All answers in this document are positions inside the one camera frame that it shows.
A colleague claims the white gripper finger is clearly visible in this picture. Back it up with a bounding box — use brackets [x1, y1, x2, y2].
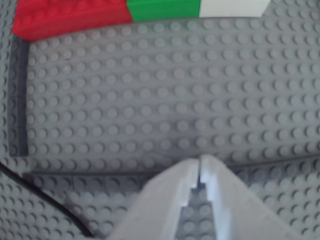
[199, 154, 301, 240]
[103, 156, 201, 240]

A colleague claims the white brick cube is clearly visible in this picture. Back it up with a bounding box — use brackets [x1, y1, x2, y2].
[198, 0, 272, 19]

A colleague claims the green brick cube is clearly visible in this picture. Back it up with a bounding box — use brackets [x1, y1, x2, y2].
[126, 0, 201, 23]

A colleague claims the gray studded baseplate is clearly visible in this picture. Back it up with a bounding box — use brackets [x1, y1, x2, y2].
[0, 0, 320, 240]

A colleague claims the black cable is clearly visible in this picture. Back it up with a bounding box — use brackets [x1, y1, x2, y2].
[0, 161, 95, 238]

